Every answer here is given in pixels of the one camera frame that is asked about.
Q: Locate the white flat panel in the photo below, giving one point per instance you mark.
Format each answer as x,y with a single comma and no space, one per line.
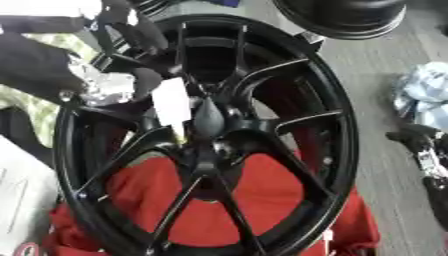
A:
23,193

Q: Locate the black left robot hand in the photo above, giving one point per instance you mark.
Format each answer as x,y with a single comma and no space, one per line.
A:
140,61

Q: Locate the black spoked wheel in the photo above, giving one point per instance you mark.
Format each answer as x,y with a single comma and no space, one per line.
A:
265,196

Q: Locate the black round wheel rim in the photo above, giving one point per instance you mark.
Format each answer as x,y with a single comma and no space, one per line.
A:
344,15

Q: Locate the light blue crumpled bag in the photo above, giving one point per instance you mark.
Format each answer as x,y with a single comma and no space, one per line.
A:
426,96

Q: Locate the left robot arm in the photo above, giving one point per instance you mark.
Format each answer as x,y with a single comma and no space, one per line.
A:
35,63

